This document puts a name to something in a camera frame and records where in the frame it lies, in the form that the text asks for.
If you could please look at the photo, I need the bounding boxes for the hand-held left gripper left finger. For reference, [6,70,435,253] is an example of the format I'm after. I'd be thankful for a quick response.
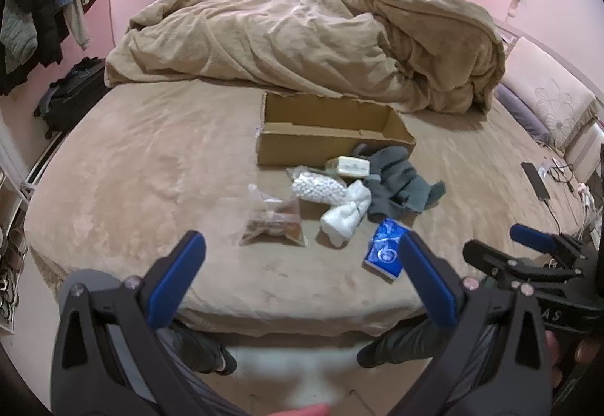
[49,230,208,416]

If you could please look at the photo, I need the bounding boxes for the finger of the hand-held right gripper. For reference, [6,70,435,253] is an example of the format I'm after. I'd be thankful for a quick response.
[510,223,592,259]
[462,240,583,293]

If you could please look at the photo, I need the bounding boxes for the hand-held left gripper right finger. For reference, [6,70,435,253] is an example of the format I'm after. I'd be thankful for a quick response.
[399,230,556,416]

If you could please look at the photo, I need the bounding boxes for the blue tissue packet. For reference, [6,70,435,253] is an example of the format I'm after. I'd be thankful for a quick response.
[362,218,410,285]

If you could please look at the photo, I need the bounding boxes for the grey socks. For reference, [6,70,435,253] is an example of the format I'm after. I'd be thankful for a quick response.
[351,143,447,224]

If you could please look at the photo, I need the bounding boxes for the white socks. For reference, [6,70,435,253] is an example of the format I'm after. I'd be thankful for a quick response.
[320,180,373,249]

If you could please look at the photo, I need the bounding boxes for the clear bag of brown snacks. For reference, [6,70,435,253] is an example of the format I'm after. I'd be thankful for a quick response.
[239,184,308,248]

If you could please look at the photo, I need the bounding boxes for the clear bag of white beads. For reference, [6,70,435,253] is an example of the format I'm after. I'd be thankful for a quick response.
[286,166,349,207]

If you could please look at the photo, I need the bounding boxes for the brown cardboard box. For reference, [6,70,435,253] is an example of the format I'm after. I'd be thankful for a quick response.
[256,91,417,168]

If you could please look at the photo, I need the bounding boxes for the person's right hand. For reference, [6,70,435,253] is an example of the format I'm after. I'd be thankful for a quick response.
[545,331,604,381]

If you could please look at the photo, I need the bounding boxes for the black phone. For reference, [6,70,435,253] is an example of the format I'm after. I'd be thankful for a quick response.
[521,162,551,200]

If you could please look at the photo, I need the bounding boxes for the white charger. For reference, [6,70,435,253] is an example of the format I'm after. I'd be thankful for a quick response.
[576,182,596,211]

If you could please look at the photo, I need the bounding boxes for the person's right leg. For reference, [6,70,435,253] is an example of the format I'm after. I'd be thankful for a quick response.
[356,319,437,370]

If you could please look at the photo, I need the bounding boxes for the beige round bed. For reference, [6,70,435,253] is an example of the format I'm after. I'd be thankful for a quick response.
[23,79,590,337]

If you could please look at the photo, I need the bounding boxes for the grey pillow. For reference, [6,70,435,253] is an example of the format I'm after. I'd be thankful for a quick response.
[495,82,553,144]

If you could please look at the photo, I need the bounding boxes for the white floral pillow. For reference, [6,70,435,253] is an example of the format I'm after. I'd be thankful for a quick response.
[500,37,599,149]

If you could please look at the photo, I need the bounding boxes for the bed headboard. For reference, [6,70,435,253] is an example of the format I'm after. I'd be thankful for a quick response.
[493,17,604,89]

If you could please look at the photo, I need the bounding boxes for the black suitcase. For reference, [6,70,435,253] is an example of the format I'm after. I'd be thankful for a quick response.
[34,57,114,137]

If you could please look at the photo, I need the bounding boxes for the beige duvet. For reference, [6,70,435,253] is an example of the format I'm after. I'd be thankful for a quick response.
[104,0,507,115]

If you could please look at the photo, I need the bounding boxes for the black cable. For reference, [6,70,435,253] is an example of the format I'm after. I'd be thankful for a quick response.
[542,159,590,237]

